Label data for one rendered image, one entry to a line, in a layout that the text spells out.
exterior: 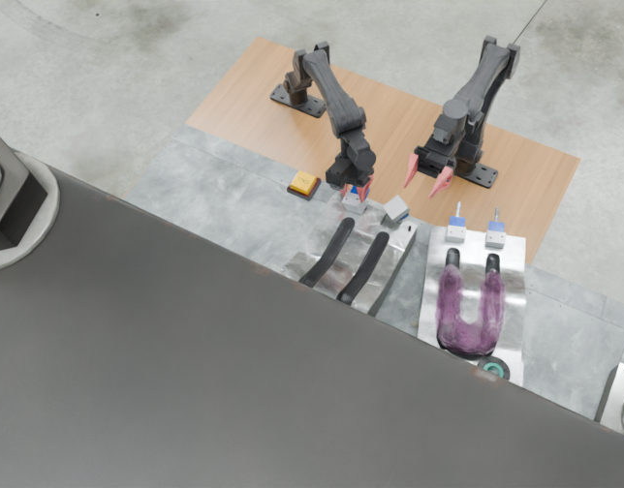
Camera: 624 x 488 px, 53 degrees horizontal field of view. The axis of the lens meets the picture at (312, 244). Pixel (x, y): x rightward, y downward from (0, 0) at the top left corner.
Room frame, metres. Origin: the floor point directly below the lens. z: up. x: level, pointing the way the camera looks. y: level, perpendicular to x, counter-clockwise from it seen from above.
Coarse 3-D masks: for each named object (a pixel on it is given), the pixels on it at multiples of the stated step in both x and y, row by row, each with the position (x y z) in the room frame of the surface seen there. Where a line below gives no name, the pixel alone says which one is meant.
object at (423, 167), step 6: (414, 156) 0.84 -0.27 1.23; (414, 162) 0.83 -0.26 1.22; (408, 168) 0.82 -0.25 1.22; (414, 168) 0.83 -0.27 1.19; (420, 168) 0.84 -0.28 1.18; (426, 168) 0.83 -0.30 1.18; (438, 168) 0.83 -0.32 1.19; (408, 174) 0.81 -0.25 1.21; (414, 174) 0.83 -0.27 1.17; (426, 174) 0.83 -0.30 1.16; (432, 174) 0.82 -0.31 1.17; (438, 174) 0.82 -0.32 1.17; (408, 180) 0.80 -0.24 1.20
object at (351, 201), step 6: (354, 186) 0.98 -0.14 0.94; (348, 192) 0.96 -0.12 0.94; (354, 192) 0.96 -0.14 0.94; (348, 198) 0.94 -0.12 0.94; (354, 198) 0.93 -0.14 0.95; (348, 204) 0.92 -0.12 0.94; (354, 204) 0.91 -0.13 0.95; (360, 204) 0.92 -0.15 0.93; (348, 210) 0.93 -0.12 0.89; (354, 210) 0.92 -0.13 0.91; (360, 210) 0.91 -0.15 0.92
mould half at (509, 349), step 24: (432, 240) 0.81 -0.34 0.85; (480, 240) 0.79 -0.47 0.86; (432, 264) 0.73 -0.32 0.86; (480, 264) 0.71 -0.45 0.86; (504, 264) 0.70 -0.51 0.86; (432, 288) 0.65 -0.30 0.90; (432, 312) 0.59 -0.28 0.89; (432, 336) 0.53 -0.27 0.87; (504, 336) 0.50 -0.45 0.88; (504, 360) 0.43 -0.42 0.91
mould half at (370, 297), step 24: (336, 192) 1.00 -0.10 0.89; (336, 216) 0.92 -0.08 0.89; (384, 216) 0.89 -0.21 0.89; (312, 240) 0.86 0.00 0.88; (360, 240) 0.83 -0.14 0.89; (408, 240) 0.81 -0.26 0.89; (288, 264) 0.78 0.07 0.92; (312, 264) 0.77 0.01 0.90; (336, 264) 0.77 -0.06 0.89; (384, 264) 0.75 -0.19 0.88; (336, 288) 0.68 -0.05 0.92; (384, 288) 0.68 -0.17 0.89
